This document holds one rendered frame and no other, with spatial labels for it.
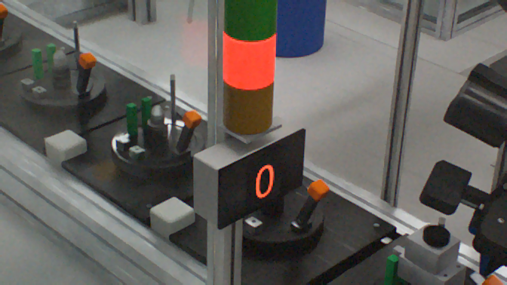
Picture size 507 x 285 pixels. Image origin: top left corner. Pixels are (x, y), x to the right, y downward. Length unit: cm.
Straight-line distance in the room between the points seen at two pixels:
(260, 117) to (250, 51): 7
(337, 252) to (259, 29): 46
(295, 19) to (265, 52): 107
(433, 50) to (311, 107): 37
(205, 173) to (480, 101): 27
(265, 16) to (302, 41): 111
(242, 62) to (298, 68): 106
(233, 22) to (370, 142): 87
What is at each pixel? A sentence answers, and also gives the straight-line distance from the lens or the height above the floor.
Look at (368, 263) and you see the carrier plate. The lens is 127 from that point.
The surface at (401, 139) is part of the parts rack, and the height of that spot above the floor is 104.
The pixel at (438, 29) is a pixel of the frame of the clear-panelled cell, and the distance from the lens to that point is 214.
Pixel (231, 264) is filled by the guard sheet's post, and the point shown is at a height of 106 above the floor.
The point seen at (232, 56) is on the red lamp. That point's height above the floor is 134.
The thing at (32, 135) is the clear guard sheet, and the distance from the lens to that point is 84.
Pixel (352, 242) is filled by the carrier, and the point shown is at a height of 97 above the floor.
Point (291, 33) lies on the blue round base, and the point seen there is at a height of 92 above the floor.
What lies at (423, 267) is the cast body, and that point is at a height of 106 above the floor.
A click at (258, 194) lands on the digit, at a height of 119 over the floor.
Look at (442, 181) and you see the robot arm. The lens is 102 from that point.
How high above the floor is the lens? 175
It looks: 31 degrees down
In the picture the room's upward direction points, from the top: 2 degrees clockwise
